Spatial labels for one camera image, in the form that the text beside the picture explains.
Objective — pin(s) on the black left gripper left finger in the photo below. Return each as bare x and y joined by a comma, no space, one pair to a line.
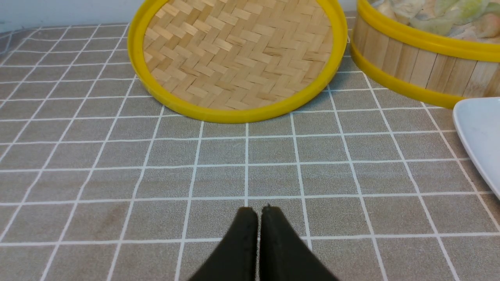
235,257

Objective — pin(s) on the bamboo steamer basket yellow rim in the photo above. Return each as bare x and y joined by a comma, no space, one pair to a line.
429,68

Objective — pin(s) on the bamboo steamer lid yellow rim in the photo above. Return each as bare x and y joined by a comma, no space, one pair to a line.
236,61

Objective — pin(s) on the white square plate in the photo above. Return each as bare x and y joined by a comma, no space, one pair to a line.
477,121

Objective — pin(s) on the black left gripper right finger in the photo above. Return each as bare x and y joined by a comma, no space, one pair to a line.
283,254

